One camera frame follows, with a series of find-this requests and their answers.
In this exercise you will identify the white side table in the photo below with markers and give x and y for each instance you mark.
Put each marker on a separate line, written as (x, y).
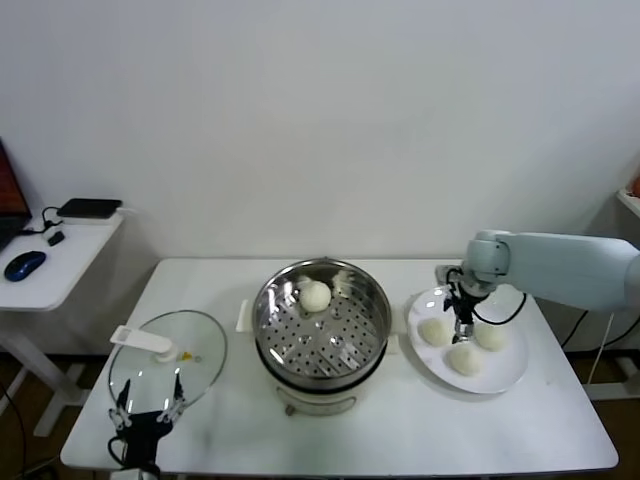
(50, 285)

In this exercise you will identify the small black adapter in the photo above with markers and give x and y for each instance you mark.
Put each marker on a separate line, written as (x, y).
(55, 238)

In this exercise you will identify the open black laptop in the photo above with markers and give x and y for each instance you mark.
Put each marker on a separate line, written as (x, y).
(10, 190)

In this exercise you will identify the orange object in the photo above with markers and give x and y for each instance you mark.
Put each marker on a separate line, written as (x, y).
(636, 186)

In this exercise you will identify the white steamed baozi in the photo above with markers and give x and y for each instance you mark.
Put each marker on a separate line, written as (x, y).
(315, 296)
(434, 331)
(466, 360)
(492, 337)

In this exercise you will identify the white electric cooking pot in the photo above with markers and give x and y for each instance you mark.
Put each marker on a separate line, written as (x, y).
(315, 397)

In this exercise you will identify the white round plate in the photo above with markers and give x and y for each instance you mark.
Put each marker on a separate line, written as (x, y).
(510, 365)

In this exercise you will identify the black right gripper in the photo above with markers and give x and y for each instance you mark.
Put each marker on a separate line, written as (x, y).
(463, 306)

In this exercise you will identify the perforated steel steamer basket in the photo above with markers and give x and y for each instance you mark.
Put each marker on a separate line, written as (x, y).
(345, 345)

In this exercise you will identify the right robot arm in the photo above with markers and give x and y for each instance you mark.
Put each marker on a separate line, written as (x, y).
(565, 267)

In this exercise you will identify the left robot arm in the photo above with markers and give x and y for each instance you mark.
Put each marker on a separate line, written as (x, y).
(135, 474)

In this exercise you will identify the flat black device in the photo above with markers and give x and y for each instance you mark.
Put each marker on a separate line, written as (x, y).
(89, 207)

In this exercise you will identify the blue computer mouse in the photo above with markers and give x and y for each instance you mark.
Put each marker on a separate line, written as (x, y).
(24, 264)

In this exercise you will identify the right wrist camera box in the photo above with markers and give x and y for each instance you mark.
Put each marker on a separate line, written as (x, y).
(444, 272)

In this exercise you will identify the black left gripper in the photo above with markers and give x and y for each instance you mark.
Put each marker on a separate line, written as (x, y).
(142, 430)

